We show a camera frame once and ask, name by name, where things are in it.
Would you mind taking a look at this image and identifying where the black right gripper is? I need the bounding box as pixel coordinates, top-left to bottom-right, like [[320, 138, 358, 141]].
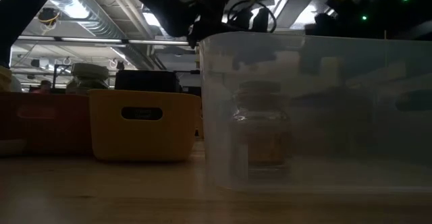
[[305, 0, 358, 36]]

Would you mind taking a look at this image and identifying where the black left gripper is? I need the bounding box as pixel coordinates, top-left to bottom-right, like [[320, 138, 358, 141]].
[[187, 0, 279, 70]]

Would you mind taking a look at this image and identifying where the small cork-lid glass jar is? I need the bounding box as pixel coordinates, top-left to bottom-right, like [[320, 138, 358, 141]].
[[231, 79, 294, 173]]

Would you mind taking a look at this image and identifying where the white-lid spice jar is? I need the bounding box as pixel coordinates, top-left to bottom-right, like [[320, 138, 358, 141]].
[[65, 62, 111, 96]]

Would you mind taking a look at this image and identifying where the ceiling light panel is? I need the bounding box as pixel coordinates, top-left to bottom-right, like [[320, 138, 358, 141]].
[[142, 12, 162, 28]]

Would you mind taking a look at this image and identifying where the clear plastic bin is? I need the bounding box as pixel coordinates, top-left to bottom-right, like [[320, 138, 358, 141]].
[[198, 31, 432, 193]]

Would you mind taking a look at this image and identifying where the long ceiling light bar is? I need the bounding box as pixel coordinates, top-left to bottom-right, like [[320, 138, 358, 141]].
[[15, 34, 190, 47]]

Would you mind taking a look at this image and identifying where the small yellow plastic bin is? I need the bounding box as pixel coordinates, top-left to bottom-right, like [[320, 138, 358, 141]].
[[87, 88, 203, 162]]

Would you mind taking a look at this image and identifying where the person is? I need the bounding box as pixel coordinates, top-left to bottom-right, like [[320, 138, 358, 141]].
[[32, 79, 53, 94]]

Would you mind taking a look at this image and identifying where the small orange plastic bin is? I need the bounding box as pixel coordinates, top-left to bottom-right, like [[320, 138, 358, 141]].
[[0, 91, 92, 157]]

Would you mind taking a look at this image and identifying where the mustard yellow cloth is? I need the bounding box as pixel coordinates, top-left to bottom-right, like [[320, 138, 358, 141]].
[[0, 65, 14, 93]]

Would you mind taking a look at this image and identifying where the rectangular silver duct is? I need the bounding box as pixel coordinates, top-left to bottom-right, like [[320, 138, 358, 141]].
[[273, 0, 335, 31]]

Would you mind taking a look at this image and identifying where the black ceiling device yellow cable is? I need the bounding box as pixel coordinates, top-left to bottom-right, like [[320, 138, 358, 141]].
[[36, 7, 61, 26]]

